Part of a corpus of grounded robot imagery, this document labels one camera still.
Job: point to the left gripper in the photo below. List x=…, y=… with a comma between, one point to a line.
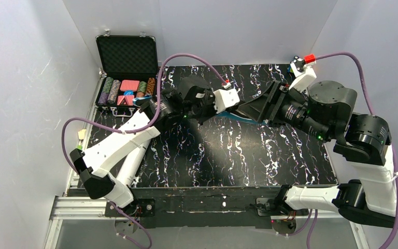
x=205, y=107

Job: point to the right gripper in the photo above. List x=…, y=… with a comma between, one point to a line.
x=271, y=104

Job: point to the white shuttlecock tube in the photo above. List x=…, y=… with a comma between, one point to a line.
x=131, y=164

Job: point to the blue racket bag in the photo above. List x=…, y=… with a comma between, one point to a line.
x=139, y=101

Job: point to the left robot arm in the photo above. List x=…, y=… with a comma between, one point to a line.
x=193, y=98

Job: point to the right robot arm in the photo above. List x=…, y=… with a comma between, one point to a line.
x=326, y=113

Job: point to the black poker chip case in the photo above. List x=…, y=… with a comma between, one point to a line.
x=125, y=58

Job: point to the beige wooden block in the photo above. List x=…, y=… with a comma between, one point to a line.
x=81, y=134

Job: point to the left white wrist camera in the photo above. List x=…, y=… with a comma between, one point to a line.
x=225, y=98

